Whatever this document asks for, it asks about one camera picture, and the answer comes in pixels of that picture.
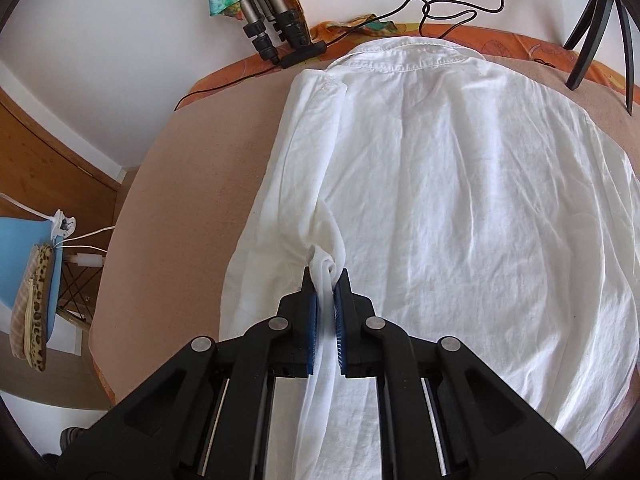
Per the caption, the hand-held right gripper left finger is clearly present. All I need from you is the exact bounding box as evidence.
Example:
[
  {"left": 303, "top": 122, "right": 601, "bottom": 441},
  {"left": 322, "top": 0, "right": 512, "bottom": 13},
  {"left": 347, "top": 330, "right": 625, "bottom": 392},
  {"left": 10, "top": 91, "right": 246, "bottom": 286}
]
[{"left": 55, "top": 267, "right": 321, "bottom": 480}]

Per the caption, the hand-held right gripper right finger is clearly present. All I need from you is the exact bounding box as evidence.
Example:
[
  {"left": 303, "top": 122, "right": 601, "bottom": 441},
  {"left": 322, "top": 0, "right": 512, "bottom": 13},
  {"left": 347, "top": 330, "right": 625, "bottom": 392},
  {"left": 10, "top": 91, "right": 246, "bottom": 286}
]
[{"left": 333, "top": 268, "right": 584, "bottom": 480}]

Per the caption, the white shirt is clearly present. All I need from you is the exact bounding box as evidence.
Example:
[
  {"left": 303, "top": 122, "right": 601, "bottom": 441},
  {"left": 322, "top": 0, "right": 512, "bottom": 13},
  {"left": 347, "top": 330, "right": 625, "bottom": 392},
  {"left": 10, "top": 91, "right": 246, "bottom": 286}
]
[{"left": 217, "top": 35, "right": 640, "bottom": 480}]

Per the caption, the white power strip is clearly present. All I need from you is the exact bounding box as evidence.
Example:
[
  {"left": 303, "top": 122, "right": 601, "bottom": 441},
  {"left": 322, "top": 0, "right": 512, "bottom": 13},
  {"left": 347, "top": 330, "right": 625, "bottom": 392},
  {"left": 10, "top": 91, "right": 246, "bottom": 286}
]
[{"left": 50, "top": 209, "right": 81, "bottom": 241}]

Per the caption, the leopard print pouch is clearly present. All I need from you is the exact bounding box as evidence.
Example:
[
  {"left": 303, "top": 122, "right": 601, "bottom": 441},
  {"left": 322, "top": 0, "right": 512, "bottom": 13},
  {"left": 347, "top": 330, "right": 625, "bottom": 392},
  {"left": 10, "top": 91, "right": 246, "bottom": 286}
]
[{"left": 22, "top": 245, "right": 58, "bottom": 371}]

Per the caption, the beige checked pouch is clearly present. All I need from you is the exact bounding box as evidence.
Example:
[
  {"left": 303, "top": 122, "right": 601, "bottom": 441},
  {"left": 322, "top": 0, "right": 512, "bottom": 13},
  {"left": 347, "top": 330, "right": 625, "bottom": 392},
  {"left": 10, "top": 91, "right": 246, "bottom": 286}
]
[{"left": 10, "top": 245, "right": 43, "bottom": 361}]

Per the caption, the wooden door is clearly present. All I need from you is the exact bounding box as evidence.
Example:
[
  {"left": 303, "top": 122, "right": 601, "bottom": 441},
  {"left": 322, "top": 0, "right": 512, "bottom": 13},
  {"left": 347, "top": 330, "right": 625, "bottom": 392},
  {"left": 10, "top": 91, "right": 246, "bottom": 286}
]
[{"left": 0, "top": 85, "right": 123, "bottom": 221}]

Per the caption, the orange patterned bedsheet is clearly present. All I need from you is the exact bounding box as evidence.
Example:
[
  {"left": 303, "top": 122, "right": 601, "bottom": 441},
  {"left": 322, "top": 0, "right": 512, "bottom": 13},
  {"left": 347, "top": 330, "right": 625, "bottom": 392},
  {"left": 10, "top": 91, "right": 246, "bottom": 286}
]
[{"left": 172, "top": 19, "right": 640, "bottom": 111}]

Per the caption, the black mini tripod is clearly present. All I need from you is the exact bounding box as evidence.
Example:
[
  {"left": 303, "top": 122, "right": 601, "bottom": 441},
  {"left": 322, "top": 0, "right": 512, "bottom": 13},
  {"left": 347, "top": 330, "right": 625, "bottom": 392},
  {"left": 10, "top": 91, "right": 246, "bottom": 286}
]
[{"left": 562, "top": 0, "right": 638, "bottom": 113}]

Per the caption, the white charger with cable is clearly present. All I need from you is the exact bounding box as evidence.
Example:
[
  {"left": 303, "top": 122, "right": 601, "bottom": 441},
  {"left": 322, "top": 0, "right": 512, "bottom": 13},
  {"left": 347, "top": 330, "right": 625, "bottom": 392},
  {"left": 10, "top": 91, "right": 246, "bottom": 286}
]
[{"left": 57, "top": 225, "right": 118, "bottom": 269}]

